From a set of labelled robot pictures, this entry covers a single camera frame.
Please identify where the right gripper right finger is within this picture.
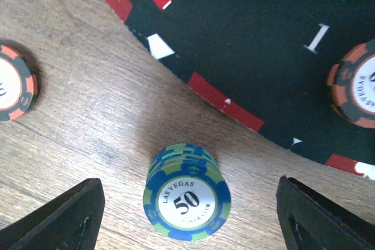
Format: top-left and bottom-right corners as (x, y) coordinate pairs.
(276, 176), (374, 249)

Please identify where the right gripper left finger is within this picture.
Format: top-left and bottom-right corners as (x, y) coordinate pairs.
(1, 178), (105, 249)

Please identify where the green blue chip stack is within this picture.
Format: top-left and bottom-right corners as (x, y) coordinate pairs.
(143, 143), (231, 241)

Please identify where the red black chip stack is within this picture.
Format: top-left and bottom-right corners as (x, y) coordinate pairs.
(1, 44), (38, 121)

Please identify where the round red black poker mat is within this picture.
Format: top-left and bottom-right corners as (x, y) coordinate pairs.
(105, 0), (374, 179)

